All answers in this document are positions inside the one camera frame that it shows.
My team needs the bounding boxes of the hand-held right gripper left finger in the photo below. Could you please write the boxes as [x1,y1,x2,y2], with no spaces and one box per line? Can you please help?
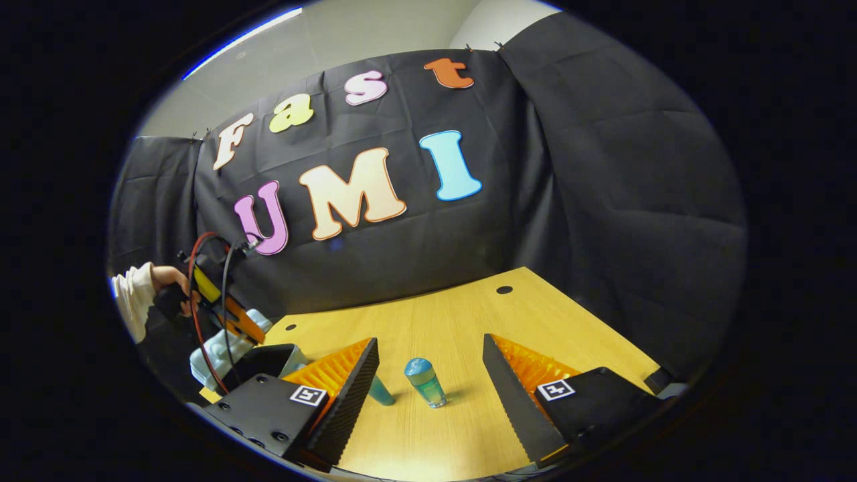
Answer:
[200,337,380,469]

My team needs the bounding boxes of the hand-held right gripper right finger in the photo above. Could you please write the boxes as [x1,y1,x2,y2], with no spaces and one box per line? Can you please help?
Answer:
[482,333,670,469]

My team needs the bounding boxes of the teal skin care bottle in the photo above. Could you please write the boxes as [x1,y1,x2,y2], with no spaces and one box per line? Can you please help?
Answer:
[367,375,397,407]

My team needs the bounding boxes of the light blue suitcase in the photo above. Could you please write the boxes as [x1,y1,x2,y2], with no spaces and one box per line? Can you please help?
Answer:
[189,308,309,392]

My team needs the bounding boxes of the blue capped skin care bottle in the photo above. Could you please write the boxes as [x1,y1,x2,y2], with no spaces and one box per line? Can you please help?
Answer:
[404,357,448,409]

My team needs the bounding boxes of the black backdrop cloth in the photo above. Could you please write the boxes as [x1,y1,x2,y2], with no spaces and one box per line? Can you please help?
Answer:
[107,12,749,402]

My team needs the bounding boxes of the black cable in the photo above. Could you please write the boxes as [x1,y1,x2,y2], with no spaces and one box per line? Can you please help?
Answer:
[219,242,247,386]

